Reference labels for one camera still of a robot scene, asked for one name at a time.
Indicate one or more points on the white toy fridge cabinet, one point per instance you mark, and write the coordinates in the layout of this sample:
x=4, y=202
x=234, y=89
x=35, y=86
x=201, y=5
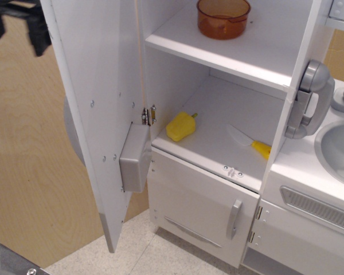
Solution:
x=247, y=82

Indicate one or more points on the white toy oven unit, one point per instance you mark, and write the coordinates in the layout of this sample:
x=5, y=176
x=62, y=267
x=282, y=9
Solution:
x=300, y=228

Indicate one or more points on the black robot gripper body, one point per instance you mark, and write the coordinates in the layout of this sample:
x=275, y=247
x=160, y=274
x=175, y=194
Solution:
x=21, y=9

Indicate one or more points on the orange transparent toy pot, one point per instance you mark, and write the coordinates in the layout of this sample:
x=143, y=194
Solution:
x=224, y=19

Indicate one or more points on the grey toy telephone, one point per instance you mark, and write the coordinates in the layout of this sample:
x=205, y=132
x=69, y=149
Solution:
x=312, y=101

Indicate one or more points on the black equipment corner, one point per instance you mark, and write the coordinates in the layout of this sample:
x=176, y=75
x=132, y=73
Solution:
x=13, y=263

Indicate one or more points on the white lower freezer door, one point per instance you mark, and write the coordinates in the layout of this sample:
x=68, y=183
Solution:
x=202, y=208

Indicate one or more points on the yellow toy bell pepper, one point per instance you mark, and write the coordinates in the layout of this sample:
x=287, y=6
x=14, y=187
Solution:
x=181, y=126

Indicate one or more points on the toy knife yellow handle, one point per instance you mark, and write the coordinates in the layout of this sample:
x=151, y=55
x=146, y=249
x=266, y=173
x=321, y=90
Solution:
x=263, y=149

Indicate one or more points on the white fridge door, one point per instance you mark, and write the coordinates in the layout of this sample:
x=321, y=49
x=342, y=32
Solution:
x=98, y=52

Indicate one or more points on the grey toy sink basin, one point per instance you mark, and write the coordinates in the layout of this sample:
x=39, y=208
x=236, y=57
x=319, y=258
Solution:
x=329, y=149

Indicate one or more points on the light plywood panel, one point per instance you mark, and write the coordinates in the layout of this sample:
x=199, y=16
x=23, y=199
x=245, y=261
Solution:
x=47, y=206

